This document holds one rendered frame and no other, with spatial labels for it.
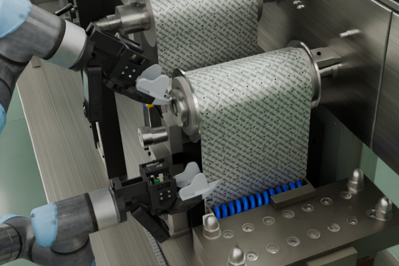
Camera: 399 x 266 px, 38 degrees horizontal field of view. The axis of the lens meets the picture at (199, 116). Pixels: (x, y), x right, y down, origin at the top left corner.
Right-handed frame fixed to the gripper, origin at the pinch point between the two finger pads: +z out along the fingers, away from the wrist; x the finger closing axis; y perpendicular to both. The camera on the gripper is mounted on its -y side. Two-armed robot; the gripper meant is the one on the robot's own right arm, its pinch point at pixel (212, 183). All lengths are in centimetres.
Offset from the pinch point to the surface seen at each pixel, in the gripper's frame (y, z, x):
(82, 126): -19, -17, 60
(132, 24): 24.6, -5.9, 27.9
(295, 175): -4.4, 18.8, -0.2
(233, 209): -5.3, 2.9, -3.5
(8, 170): -109, -47, 170
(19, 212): -109, -45, 136
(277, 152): 3.2, 14.4, -0.2
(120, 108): -19, -5, 64
